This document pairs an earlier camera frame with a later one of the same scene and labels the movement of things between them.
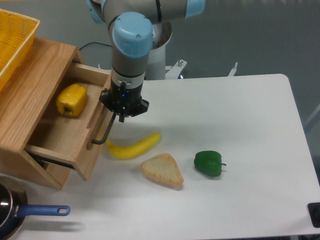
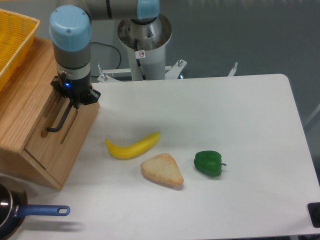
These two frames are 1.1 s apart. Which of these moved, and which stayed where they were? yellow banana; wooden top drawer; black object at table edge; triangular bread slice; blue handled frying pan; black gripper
Moved: black gripper; wooden top drawer
Stayed: blue handled frying pan; triangular bread slice; black object at table edge; yellow banana
